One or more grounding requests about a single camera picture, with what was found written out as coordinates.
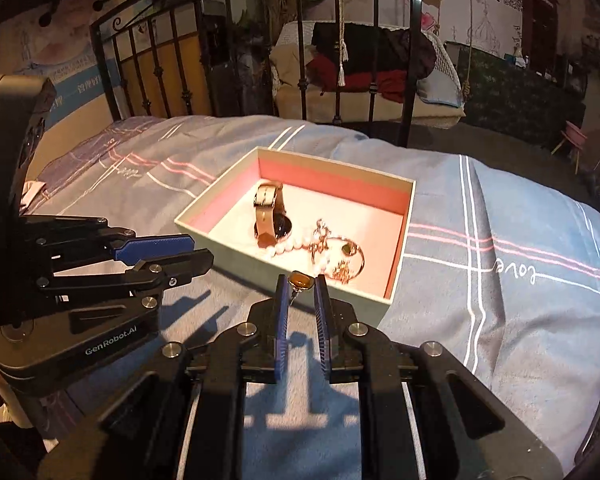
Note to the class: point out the pale blue pillow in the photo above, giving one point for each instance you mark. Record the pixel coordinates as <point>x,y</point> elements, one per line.
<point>437,90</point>

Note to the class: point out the blue striped bed sheet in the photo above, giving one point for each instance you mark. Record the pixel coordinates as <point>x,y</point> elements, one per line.
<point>480,310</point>

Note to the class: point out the pale green box pink lining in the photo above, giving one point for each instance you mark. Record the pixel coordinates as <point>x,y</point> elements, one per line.
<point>220,255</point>

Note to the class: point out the red phone booth cabinet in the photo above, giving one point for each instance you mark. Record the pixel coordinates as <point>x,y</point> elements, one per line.
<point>540,25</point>

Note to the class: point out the gold charm bangle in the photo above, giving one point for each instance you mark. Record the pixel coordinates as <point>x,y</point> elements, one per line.
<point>351,250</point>

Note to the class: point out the blue face wall poster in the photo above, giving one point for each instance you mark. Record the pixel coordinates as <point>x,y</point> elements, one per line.
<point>55,60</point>

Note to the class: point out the pile of dark clothes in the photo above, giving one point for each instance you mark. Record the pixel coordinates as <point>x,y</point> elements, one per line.
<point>360,40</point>

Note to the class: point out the white wicker swing chair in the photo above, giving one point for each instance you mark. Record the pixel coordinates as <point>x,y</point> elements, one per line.
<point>430,112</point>

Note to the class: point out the large printed wall banner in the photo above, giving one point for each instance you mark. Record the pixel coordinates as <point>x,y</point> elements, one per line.
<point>470,5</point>

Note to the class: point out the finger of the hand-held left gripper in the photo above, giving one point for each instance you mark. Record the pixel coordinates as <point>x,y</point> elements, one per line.
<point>190,265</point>
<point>155,247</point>

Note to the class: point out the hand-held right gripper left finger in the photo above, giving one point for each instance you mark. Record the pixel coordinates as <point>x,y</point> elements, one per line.
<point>280,330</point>

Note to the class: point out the green floral counter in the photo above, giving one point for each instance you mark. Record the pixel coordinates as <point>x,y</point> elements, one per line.
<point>520,100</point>

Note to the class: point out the black metal bed frame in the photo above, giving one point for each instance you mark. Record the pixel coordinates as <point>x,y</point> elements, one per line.
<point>414,50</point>

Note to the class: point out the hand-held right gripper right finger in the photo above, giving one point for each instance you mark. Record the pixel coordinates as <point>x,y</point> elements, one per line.
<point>322,330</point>

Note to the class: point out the pink stool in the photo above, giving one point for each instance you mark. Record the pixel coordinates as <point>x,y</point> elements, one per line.
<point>575,135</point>

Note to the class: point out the white paper scrap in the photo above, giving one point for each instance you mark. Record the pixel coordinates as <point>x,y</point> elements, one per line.
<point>32,194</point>

